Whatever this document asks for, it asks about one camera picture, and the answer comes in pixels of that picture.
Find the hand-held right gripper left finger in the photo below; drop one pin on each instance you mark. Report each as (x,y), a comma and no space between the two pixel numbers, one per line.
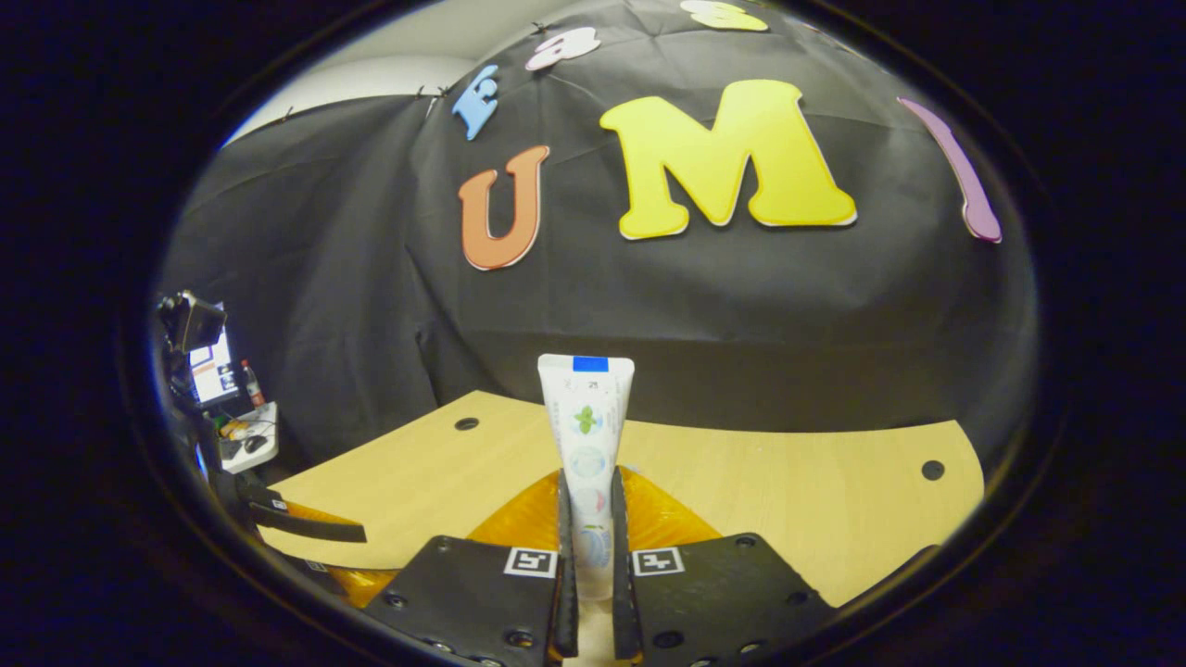
(565,574)

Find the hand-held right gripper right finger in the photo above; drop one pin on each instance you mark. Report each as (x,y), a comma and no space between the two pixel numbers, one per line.
(623,574)

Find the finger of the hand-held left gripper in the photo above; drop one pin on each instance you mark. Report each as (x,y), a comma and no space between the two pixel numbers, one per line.
(315,533)
(361,584)

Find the white toothpaste tube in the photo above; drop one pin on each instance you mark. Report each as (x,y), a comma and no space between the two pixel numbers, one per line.
(587,426)

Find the wooden desktop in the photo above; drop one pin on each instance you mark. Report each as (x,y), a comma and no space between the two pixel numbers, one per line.
(788,500)

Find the white side table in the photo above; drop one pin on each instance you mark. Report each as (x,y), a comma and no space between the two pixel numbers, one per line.
(264,459)

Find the black computer mouse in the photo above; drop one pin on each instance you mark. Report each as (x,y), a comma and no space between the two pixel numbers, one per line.
(256,444)

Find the red bottle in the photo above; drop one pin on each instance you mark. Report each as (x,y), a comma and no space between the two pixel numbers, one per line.
(252,384)

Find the computer monitor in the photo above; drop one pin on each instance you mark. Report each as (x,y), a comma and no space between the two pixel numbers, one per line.
(215,371)

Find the black backdrop cloth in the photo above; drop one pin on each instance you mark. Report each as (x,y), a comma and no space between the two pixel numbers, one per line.
(741,306)

